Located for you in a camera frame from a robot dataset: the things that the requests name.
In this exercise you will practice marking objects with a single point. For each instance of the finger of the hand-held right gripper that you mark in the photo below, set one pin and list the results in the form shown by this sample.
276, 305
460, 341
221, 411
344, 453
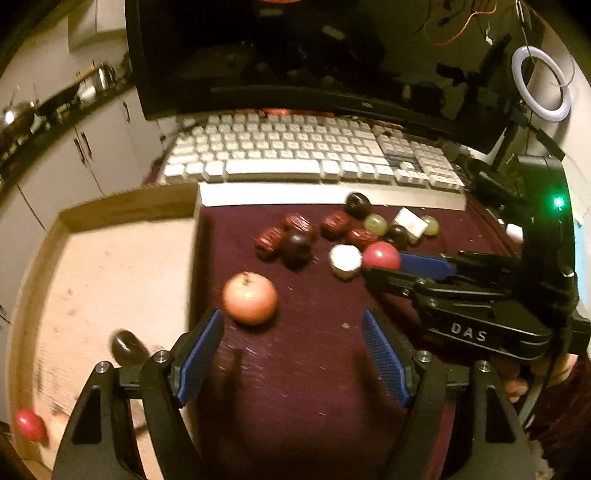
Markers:
425, 265
392, 281

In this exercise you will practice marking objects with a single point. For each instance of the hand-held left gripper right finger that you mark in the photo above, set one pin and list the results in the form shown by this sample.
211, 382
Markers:
383, 355

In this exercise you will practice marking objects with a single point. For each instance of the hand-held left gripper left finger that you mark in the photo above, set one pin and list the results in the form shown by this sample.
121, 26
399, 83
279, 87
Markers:
203, 350

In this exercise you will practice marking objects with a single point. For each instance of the small round red fruit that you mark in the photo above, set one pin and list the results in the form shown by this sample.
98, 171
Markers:
379, 256
30, 424

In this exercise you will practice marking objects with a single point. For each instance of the wrinkled red date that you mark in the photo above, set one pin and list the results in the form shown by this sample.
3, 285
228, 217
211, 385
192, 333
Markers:
300, 224
270, 240
362, 237
335, 224

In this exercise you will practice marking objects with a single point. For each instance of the shallow wooden tray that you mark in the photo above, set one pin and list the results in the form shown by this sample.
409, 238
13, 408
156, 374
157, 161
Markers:
115, 277

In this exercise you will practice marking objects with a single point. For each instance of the person's right forearm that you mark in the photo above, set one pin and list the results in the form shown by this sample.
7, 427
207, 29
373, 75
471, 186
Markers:
563, 415

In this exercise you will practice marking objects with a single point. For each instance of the person's right hand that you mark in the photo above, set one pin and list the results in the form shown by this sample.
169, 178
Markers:
516, 383

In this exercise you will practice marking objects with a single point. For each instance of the green grape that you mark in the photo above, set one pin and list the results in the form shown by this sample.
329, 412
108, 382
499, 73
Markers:
375, 224
430, 225

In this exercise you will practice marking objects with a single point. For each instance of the dark purple plum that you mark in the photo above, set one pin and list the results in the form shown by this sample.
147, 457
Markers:
398, 234
358, 205
298, 247
125, 348

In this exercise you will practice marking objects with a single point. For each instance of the white cube block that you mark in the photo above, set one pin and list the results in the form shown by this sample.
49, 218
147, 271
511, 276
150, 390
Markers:
410, 221

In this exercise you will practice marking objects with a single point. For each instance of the dark red table cloth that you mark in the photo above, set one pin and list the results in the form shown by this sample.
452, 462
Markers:
300, 369

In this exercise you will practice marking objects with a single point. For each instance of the small white cube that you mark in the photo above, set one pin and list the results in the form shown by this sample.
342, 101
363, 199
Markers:
513, 230

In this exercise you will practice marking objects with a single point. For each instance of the white computer keyboard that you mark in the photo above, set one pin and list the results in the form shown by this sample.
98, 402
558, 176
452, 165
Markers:
277, 152

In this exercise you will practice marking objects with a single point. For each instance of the white kitchen base cabinets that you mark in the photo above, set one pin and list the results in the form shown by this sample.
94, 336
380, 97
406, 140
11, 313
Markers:
69, 161

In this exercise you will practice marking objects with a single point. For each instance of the black computer monitor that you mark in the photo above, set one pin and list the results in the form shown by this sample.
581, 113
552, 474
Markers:
277, 55

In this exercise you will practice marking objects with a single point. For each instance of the black kitchen countertop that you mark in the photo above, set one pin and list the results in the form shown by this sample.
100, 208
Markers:
55, 127

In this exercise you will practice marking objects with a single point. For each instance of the black frying pan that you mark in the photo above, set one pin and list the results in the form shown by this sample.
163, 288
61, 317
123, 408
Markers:
60, 99

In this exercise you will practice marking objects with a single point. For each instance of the steel kettle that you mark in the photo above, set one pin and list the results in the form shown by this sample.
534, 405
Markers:
104, 77

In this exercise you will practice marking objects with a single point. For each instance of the steel wok with lid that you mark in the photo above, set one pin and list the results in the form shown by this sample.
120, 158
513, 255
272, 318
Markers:
18, 117

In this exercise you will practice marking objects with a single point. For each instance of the white upper cabinet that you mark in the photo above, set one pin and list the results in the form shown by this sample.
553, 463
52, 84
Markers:
97, 30

